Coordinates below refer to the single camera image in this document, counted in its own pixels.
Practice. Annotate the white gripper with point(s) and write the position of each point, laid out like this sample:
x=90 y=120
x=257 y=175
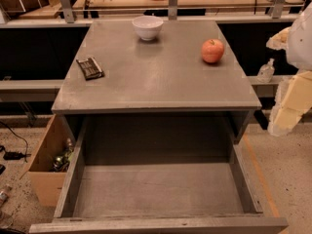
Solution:
x=302 y=44

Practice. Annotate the red apple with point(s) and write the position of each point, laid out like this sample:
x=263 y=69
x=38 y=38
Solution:
x=212 y=50

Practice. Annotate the open grey top drawer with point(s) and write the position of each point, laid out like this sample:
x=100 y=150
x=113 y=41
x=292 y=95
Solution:
x=158 y=174

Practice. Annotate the grey metal cabinet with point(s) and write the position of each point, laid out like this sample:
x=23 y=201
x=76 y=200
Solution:
x=166 y=74

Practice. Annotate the white ceramic bowl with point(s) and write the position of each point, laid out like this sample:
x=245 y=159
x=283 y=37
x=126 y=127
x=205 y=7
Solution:
x=147 y=27

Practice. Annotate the dark snack bar packet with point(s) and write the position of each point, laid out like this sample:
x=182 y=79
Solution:
x=90 y=68

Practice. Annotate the items inside cardboard box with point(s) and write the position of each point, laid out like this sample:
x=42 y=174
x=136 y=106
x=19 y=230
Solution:
x=61 y=161

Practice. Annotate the cardboard box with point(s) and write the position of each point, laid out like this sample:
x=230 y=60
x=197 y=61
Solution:
x=45 y=183

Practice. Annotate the plastic bottle on floor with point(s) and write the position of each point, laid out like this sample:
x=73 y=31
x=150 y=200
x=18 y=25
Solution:
x=4 y=194

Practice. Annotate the metal railing frame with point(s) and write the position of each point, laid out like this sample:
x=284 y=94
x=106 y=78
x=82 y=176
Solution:
x=220 y=10

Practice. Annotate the black power adapter with cable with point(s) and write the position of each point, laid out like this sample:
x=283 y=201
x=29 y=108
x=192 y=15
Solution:
x=14 y=142

